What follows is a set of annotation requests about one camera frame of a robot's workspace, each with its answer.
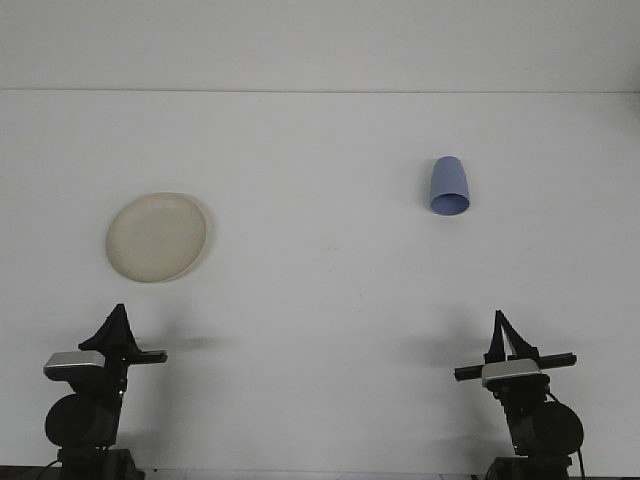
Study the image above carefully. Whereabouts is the grey camera box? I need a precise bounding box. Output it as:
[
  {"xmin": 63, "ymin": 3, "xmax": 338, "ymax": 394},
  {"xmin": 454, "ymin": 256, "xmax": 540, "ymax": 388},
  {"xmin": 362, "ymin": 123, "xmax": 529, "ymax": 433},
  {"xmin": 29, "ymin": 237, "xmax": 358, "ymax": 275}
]
[
  {"xmin": 43, "ymin": 351, "xmax": 107, "ymax": 381},
  {"xmin": 480, "ymin": 358, "xmax": 544, "ymax": 389}
]

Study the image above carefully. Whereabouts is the pale round plate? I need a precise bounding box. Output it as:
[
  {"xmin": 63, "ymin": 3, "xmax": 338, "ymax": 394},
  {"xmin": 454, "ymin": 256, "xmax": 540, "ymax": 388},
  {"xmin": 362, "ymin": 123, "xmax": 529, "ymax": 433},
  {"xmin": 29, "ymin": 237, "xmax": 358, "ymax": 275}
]
[{"xmin": 104, "ymin": 192, "xmax": 209, "ymax": 285}]

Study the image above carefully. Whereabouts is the pale blue cup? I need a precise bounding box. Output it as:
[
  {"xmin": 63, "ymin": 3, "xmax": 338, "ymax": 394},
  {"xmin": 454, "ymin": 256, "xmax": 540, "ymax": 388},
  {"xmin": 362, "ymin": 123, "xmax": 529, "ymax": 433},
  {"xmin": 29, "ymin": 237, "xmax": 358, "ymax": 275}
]
[{"xmin": 428, "ymin": 156, "xmax": 472, "ymax": 217}]

